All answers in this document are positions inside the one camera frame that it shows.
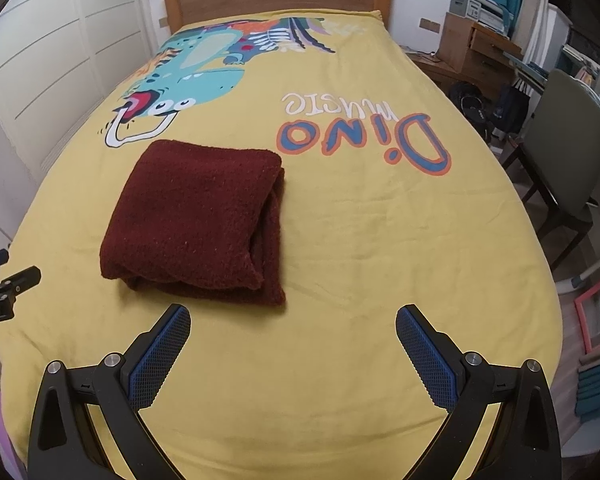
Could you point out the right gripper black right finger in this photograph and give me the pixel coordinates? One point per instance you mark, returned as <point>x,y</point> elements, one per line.
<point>524,440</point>

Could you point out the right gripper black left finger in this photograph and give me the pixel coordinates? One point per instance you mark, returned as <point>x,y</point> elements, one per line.
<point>64,443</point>

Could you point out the dark red knit sweater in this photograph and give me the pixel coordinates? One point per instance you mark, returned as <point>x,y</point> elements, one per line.
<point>201,222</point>

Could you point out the stack of folded teal cloths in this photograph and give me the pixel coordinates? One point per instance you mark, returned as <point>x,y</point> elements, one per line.
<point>588,390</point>

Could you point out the white wardrobe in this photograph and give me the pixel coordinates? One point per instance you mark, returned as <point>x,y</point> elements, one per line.
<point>58,60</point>

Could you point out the yellow dinosaur print bedspread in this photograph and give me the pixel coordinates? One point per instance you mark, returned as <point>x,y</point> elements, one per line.
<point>389,198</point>

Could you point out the grey upholstered chair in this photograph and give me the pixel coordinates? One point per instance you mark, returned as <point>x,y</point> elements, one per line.
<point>560,151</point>

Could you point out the dark blue bag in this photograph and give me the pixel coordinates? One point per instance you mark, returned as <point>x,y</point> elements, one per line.
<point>510,110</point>

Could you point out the black backpack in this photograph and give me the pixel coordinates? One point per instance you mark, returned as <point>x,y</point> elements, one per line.
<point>468,99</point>

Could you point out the wooden desk drawer cabinet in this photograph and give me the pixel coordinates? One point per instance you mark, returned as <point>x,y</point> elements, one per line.
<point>477,54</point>

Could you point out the white printer box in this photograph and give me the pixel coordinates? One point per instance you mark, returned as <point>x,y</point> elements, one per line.
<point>486,12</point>

